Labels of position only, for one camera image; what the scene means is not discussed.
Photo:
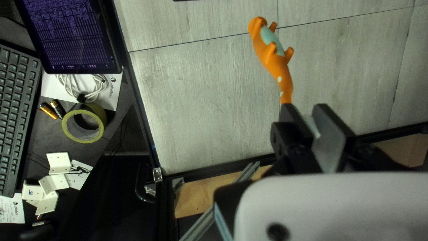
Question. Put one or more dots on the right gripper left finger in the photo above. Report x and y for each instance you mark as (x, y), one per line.
(294, 150)

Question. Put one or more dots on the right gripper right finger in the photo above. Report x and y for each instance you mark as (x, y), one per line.
(332, 147)

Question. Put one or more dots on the orange animal-shaped toothbrush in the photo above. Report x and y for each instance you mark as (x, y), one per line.
(272, 60)

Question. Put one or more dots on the white paper card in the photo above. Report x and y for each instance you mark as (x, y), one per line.
(113, 97)

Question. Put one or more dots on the yellow tape roll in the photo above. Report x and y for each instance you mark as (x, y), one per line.
(98, 112)

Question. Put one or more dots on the white paper sheet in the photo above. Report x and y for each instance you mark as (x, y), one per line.
(78, 182)

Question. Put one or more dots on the black battery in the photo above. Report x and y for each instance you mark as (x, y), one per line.
(58, 108)

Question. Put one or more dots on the gold battery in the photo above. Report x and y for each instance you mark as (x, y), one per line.
(48, 111)

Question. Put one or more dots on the black keyboard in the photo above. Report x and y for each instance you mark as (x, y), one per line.
(16, 117)

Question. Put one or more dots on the white paper note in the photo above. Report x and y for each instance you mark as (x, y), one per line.
(11, 211)

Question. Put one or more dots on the white angle bracket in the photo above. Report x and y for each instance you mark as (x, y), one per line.
(58, 162)
(31, 192)
(46, 204)
(53, 183)

